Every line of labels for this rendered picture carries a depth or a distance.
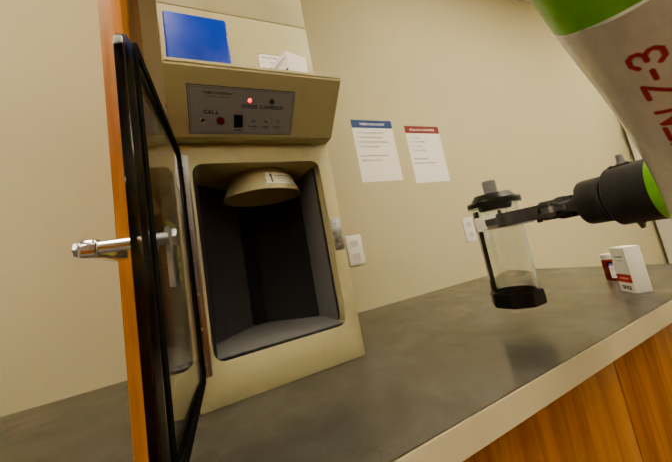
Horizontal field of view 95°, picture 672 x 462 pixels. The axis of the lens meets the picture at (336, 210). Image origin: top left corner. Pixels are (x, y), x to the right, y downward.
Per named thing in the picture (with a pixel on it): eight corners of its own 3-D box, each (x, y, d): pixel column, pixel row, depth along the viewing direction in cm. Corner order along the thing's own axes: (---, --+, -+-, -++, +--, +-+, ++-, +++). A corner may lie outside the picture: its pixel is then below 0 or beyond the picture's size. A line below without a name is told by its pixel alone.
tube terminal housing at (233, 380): (195, 375, 72) (162, 75, 83) (321, 336, 87) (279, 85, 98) (199, 416, 50) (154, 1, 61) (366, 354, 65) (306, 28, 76)
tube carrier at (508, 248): (479, 302, 68) (456, 207, 71) (510, 291, 73) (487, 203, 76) (526, 305, 58) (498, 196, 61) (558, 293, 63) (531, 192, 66)
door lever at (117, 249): (165, 259, 36) (163, 237, 36) (143, 254, 27) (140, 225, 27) (111, 267, 34) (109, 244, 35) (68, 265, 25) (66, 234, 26)
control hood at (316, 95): (169, 143, 57) (164, 94, 58) (327, 143, 71) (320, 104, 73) (165, 114, 47) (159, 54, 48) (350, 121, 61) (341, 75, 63)
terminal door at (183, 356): (205, 383, 50) (179, 150, 56) (167, 529, 22) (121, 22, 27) (200, 385, 50) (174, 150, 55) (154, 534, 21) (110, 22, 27)
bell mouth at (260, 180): (220, 209, 76) (217, 188, 77) (288, 203, 84) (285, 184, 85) (228, 191, 61) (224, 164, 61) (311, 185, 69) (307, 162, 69)
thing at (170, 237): (184, 284, 30) (178, 227, 31) (181, 285, 28) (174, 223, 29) (161, 289, 29) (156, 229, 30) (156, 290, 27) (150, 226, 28)
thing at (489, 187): (464, 215, 70) (457, 188, 71) (491, 211, 74) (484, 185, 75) (500, 207, 62) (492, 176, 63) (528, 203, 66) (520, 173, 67)
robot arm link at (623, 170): (660, 228, 42) (686, 220, 46) (631, 146, 43) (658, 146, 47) (606, 234, 47) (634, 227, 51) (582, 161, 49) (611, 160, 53)
